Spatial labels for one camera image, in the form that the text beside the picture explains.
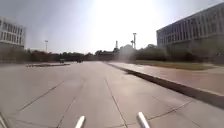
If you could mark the row of trees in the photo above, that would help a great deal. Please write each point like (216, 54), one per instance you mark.
(100, 55)

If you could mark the distant tower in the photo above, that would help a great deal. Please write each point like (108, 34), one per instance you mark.
(116, 44)

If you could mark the tall light mast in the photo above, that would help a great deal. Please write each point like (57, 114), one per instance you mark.
(134, 40)

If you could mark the dark vehicle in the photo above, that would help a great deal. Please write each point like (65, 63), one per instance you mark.
(79, 61)
(62, 61)

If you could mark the grey concrete slab pavement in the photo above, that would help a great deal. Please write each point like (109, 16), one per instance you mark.
(90, 90)

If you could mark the robot's own part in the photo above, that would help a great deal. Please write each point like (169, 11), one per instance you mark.
(143, 120)
(79, 122)

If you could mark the grass strip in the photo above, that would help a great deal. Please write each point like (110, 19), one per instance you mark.
(176, 64)

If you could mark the dark stone kerb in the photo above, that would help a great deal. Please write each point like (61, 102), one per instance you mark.
(173, 85)

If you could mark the low flat planting island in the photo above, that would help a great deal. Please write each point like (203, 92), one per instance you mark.
(46, 65)

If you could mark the thin lamp pole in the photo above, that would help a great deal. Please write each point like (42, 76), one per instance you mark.
(46, 45)

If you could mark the reddish raised paved terrace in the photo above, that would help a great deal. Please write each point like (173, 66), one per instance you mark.
(196, 78)

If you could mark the large grey office building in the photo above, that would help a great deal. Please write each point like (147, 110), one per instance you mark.
(196, 31)

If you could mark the pale multi-storey building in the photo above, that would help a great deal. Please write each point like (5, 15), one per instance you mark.
(11, 33)

